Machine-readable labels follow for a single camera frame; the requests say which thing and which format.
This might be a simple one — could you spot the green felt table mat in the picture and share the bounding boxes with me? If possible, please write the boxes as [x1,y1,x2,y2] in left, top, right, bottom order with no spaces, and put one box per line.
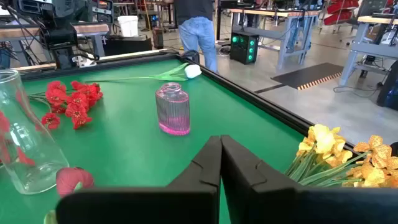
[0,57,355,224]

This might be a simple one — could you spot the black computer case blue light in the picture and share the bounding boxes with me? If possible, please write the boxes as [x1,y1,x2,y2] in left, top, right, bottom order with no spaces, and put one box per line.
[376,60,398,111]

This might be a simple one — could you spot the clear glass vase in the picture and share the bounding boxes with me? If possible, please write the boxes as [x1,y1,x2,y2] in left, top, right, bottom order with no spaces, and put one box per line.
[0,68,70,195]

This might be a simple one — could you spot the dark small floor bin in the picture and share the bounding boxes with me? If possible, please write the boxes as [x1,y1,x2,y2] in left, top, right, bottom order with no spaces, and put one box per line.
[152,27,165,50]

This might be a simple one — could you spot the red artificial flower bunch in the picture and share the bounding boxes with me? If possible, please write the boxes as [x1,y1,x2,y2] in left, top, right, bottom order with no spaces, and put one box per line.
[27,80,104,131]

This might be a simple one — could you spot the black equipment case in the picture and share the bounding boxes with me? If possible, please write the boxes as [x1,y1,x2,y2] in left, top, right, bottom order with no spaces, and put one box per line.
[103,35,153,57]

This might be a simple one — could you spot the person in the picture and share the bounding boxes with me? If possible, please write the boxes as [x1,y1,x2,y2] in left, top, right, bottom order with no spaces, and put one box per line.
[172,0,219,74]

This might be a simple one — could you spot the black computer tower green fans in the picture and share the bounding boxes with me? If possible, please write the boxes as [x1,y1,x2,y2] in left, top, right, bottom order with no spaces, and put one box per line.
[229,30,260,65]

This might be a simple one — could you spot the white plastic bucket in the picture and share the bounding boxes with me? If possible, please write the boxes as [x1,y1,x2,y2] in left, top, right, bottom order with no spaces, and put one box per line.
[117,15,140,38]

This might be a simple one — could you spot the black floor cable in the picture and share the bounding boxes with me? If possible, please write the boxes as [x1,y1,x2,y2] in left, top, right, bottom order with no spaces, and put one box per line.
[333,82,384,99]

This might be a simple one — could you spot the pink ribbed glass vase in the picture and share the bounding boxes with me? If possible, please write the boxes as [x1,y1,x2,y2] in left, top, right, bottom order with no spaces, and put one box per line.
[155,82,191,136]

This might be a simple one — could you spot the black aluminium table frame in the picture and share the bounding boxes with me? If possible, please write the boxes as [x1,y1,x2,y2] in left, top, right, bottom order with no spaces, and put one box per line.
[18,49,358,151]

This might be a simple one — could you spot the orange small-flower bunch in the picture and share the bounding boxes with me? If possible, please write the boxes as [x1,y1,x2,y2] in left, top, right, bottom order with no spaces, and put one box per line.
[341,134,398,189]

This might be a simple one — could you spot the yellow daffodil bunch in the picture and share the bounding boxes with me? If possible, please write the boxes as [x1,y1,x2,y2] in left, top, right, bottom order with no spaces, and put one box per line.
[284,124,371,187]

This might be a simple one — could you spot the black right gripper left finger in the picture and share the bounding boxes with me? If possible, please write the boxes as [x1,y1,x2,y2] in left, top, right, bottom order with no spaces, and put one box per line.
[55,135,223,224]

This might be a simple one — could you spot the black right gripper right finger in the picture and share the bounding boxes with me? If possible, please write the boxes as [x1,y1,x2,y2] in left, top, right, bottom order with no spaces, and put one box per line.
[220,134,398,224]

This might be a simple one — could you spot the black striped floor mat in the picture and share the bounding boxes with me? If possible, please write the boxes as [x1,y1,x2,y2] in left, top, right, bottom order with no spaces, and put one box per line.
[254,62,345,94]

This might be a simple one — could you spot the red storage bins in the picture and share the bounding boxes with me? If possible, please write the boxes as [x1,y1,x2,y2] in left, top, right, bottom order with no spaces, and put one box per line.
[322,0,361,26]

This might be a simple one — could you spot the dark red artificial tulip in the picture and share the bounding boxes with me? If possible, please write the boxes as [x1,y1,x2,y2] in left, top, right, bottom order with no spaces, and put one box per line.
[55,166,95,198]

